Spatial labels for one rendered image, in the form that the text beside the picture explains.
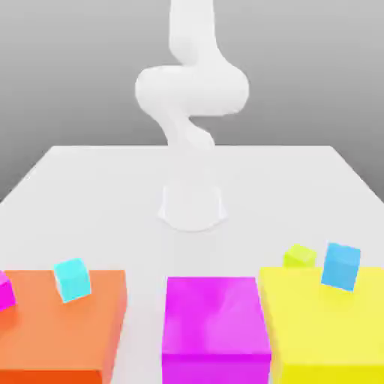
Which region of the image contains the small lime cube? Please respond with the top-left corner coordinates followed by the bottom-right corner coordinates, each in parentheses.
top-left (283, 243), bottom-right (318, 269)

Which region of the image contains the small cyan cube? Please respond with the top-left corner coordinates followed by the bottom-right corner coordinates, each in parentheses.
top-left (52, 257), bottom-right (92, 304)

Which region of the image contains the small blue cube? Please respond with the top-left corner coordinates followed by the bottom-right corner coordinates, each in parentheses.
top-left (320, 241), bottom-right (362, 293)

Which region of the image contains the small magenta cube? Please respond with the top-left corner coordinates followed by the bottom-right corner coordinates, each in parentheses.
top-left (0, 270), bottom-right (17, 312)

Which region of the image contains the large magenta box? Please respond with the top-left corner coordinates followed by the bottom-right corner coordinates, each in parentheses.
top-left (161, 276), bottom-right (273, 384)

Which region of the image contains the large yellow box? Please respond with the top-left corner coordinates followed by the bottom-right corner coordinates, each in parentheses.
top-left (258, 265), bottom-right (384, 384)

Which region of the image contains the large orange box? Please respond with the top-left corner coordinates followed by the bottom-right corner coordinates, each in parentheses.
top-left (0, 269), bottom-right (128, 384)

